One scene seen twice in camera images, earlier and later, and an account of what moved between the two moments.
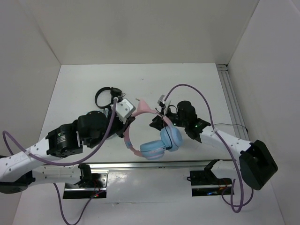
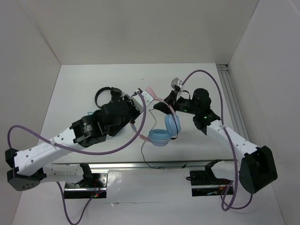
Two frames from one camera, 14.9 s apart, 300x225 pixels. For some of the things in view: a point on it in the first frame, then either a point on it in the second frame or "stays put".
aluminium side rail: (232, 102) stays put
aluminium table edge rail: (180, 165) stays put
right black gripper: (158, 122) to (167, 105)
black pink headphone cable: (164, 126) to (145, 138)
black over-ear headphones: (115, 92) stays put
